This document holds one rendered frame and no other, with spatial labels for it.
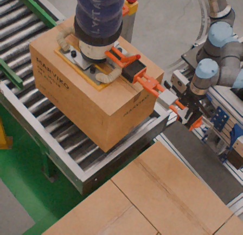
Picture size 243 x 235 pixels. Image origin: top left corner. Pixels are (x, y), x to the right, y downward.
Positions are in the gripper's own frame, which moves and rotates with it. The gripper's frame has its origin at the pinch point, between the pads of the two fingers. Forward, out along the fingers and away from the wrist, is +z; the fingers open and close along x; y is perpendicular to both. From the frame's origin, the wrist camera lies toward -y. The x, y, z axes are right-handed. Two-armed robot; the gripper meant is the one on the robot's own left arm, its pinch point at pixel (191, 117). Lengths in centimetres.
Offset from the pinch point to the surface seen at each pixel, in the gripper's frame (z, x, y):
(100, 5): -32, 7, 53
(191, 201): 67, 0, -19
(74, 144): 66, 25, 51
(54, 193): 121, 41, 54
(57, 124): 66, 22, 69
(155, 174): 67, 3, 6
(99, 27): -20, 7, 53
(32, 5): 57, -25, 149
